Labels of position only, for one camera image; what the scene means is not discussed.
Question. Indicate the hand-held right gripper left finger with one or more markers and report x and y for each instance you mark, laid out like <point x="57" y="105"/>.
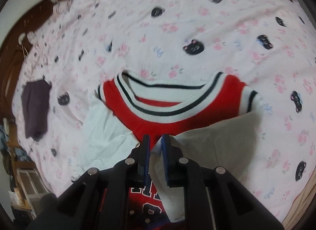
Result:
<point x="146" y="160"/>

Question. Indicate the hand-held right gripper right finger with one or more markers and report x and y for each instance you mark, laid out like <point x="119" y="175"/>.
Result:
<point x="166" y="160"/>

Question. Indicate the red basketball jersey white sleeves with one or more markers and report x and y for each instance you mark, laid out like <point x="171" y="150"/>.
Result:
<point x="197" y="118"/>

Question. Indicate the beige ribbed sweater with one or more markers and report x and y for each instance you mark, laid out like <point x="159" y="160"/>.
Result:
<point x="300" y="210"/>

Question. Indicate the pile of clothes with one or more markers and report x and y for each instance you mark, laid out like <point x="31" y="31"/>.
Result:
<point x="9" y="151"/>

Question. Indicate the white framed stand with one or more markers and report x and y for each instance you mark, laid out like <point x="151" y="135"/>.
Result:
<point x="32" y="185"/>

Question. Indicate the dark purple folded garment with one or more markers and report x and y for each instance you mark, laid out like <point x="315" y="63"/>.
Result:
<point x="34" y="109"/>

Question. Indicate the pink cat print blanket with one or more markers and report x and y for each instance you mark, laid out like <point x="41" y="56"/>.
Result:
<point x="197" y="10"/>

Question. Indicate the dark wooden headboard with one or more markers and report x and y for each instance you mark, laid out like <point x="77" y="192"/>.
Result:
<point x="14" y="59"/>

